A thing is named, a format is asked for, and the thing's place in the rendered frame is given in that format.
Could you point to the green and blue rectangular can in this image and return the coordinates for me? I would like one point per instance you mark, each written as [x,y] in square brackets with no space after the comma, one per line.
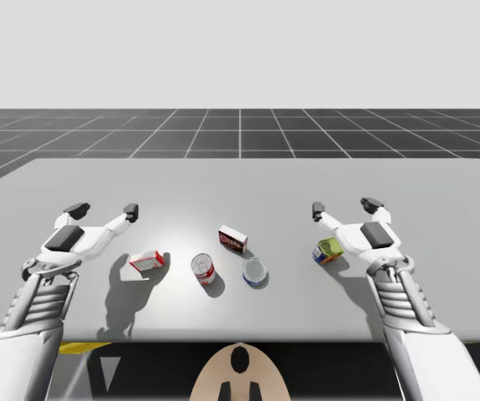
[327,250]

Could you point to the red and white can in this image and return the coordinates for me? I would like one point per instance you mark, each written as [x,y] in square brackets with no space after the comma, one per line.
[203,269]

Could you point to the dark red carton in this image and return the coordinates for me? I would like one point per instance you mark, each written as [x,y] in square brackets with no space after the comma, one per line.
[232,240]

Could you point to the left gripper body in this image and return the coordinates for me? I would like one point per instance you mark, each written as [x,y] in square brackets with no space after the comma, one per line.
[75,241]

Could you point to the blue flat can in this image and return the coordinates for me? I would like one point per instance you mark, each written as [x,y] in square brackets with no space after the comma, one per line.
[254,271]

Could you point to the tan robot part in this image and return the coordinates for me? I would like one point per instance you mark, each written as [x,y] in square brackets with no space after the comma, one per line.
[240,374]

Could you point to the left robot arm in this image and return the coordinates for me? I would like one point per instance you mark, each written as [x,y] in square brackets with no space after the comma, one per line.
[27,334]

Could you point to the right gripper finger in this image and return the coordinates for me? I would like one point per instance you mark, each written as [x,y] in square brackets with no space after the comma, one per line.
[377,209]
[325,217]

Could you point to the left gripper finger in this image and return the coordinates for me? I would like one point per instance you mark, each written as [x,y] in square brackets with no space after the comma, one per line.
[74,212]
[124,218]

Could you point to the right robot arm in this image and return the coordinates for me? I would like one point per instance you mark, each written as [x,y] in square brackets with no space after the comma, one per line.
[420,334]

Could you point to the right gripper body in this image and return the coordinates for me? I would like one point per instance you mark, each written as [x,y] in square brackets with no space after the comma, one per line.
[367,239]

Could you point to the red and white carton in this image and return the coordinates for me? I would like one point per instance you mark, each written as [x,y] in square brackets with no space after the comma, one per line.
[147,261]

